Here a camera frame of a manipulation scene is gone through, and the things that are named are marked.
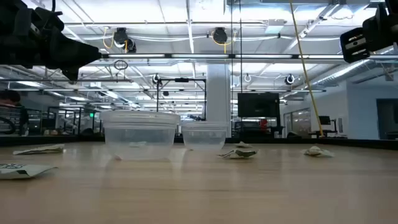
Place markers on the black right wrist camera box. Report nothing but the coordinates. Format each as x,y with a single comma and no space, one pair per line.
354,45

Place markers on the dark green sweetener packet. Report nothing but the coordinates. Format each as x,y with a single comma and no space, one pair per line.
239,153

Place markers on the black table edge rail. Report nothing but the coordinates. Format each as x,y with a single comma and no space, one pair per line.
357,143

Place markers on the small black desk monitor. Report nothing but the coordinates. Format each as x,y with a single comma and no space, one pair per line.
325,120

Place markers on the black metal railing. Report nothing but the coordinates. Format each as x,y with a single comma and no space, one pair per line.
79,123

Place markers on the white green-print sweetener packet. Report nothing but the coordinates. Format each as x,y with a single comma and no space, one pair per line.
18,171

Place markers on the dark doorway panel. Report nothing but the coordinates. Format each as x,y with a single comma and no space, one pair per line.
387,119

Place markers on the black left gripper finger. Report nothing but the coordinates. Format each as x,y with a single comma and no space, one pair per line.
72,74
71,53

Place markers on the clear plastic deli container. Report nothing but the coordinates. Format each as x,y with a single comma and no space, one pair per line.
140,133
203,137

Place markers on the red object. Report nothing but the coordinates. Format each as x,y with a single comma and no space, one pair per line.
263,124

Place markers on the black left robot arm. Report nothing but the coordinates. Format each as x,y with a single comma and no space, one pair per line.
9,31

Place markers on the long ceiling light bar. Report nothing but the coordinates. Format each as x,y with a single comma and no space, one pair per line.
199,56

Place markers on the person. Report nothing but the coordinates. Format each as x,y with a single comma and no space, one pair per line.
11,96

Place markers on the black metal frame stand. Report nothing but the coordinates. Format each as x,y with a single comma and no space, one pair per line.
182,80

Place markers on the white square column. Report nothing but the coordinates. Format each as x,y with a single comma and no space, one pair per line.
217,93

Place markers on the black wall monitor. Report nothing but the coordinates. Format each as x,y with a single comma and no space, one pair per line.
258,105

